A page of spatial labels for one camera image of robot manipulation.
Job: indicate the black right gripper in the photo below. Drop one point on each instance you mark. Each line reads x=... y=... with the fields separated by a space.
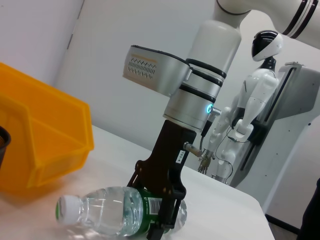
x=167 y=155

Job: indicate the clear green-label water bottle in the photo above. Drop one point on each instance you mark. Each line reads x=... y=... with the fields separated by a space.
x=107 y=212

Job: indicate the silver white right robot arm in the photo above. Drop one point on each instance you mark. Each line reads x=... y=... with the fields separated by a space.
x=215 y=45

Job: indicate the yellow plastic bin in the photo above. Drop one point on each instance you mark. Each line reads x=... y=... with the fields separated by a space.
x=50 y=112

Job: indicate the white black humanoid robot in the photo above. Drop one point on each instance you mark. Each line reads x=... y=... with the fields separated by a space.
x=257 y=90

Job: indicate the grey robot stand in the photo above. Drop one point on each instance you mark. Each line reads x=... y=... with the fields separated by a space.
x=295 y=125

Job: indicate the dark navy fabric object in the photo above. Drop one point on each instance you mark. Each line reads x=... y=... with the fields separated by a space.
x=312 y=215

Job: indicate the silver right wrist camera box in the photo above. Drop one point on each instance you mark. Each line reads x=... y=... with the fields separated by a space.
x=155 y=72

